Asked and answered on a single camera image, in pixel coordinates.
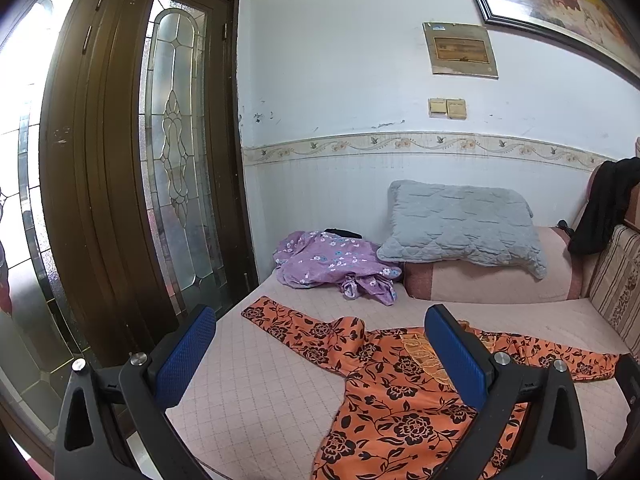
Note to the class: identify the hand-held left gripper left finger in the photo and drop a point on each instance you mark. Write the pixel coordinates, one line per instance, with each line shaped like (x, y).
(184, 355)

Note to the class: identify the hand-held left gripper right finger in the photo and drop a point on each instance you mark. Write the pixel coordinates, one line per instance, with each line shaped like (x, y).
(456, 360)

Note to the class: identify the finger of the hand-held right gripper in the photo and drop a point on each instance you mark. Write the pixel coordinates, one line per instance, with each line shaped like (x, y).
(629, 385)

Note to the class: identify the orange black floral shirt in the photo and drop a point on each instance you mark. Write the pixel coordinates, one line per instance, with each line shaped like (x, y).
(400, 400)

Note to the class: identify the pink sofa armrest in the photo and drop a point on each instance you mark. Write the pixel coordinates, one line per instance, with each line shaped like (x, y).
(480, 282)

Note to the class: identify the striped sofa backrest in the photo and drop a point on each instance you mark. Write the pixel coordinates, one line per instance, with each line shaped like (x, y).
(617, 270)

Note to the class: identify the grey quilted pillow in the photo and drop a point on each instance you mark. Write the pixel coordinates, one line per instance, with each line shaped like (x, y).
(465, 227)

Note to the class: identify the purple floral garment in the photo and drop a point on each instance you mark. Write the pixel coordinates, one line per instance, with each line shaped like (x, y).
(330, 265)

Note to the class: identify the small black cloth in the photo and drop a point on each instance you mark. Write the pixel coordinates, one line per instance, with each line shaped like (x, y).
(344, 233)

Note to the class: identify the black garment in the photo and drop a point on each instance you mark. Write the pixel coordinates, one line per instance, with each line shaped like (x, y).
(605, 205)

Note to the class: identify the brown wooden leaded-glass door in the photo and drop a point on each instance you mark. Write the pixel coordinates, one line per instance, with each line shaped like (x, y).
(125, 160)

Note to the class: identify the leaded-glass side door panel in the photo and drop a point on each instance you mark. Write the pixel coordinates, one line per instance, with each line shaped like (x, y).
(25, 185)

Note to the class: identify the beige wall switch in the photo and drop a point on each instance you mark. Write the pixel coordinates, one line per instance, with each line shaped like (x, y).
(437, 108)
(457, 109)

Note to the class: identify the small framed wall plaque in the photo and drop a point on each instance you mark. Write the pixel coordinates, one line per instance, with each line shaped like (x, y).
(461, 50)

